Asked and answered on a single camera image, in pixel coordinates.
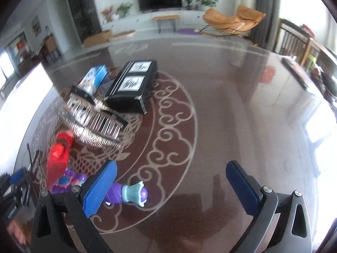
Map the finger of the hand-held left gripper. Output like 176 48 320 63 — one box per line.
0 167 32 190

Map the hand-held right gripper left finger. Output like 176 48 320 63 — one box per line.
31 160 118 253

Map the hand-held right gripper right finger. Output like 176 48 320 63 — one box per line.
226 160 312 253

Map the purple plastic toy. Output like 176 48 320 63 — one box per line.
51 169 149 207

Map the black paper box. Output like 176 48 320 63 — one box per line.
105 61 158 115

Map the long blue white carton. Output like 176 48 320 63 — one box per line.
78 65 108 96

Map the dark wooden desktop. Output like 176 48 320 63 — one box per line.
0 37 337 253

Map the person's left hand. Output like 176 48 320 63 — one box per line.
7 223 30 245

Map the rhinestone hair comb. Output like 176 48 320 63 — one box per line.
55 108 122 148

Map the dark flat slab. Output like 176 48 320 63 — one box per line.
281 57 310 90

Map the wooden side cabinet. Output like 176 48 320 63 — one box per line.
42 33 61 59

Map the cardboard box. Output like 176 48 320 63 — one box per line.
83 30 112 48

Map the round tan mat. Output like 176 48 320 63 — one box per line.
111 30 136 42

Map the wooden chair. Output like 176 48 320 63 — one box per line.
274 18 314 68

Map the purple floor mat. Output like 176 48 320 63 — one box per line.
176 28 202 35

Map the orange lounge chair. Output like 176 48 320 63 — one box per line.
199 4 266 38

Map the white TV cabinet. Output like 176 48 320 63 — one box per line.
101 9 211 31

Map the red flower vase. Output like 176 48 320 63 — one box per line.
101 5 114 23

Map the grey curtain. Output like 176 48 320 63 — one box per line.
247 0 281 49

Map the bushy green potted plant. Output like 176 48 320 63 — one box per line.
116 2 134 19

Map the dark glass display cabinet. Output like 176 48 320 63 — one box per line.
64 0 103 43

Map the wooden bench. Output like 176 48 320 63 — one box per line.
152 14 181 34

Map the large leafy potted plant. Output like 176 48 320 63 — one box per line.
195 0 219 10

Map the wall painting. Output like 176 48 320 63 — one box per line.
32 16 42 36

